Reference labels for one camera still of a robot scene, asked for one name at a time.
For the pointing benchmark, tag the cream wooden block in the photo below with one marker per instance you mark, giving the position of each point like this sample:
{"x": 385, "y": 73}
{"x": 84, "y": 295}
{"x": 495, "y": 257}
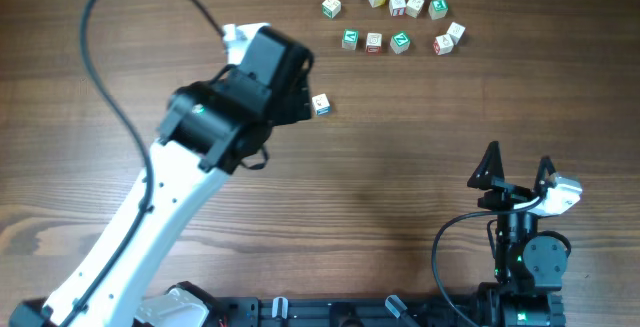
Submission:
{"x": 414, "y": 7}

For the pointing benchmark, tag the green E wooden block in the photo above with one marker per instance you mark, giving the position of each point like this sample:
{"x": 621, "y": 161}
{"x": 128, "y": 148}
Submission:
{"x": 438, "y": 9}

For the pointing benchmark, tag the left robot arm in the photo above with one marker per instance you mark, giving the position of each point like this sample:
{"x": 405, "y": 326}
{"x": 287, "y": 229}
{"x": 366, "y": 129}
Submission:
{"x": 209, "y": 128}

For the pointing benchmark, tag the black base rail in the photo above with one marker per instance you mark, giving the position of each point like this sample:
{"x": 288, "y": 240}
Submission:
{"x": 180, "y": 308}

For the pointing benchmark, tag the red A wooden block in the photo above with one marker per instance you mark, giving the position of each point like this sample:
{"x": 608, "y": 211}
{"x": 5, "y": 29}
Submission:
{"x": 443, "y": 44}

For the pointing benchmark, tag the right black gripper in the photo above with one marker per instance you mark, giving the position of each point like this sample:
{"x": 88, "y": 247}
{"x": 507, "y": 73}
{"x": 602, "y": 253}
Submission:
{"x": 506, "y": 193}

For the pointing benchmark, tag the blue edged wooden block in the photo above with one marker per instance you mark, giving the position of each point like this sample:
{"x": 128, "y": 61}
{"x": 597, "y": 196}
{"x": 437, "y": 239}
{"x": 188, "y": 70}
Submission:
{"x": 321, "y": 104}

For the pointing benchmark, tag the green V wooden block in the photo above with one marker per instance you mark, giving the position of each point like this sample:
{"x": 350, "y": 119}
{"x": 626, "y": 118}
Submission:
{"x": 350, "y": 39}

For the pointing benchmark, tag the green Z wooden block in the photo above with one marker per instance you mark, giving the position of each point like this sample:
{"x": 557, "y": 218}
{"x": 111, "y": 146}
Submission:
{"x": 400, "y": 42}

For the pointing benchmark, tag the green edged block far left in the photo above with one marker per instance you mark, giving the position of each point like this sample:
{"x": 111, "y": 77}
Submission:
{"x": 330, "y": 8}

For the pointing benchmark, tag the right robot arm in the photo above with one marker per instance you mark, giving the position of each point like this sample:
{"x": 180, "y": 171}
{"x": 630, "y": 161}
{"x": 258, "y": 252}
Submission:
{"x": 529, "y": 263}

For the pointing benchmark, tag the red I wooden block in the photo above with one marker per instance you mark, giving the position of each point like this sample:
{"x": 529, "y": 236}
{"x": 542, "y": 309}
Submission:
{"x": 397, "y": 7}

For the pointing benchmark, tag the red U wooden block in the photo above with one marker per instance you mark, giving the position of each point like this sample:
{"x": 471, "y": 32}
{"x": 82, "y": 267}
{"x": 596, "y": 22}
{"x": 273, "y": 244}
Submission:
{"x": 373, "y": 43}

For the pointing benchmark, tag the plain wooden block right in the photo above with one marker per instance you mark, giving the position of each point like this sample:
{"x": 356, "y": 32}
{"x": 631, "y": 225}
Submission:
{"x": 455, "y": 32}

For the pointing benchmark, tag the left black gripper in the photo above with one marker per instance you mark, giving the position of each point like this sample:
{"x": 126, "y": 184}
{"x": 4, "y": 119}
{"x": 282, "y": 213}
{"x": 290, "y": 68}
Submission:
{"x": 295, "y": 106}

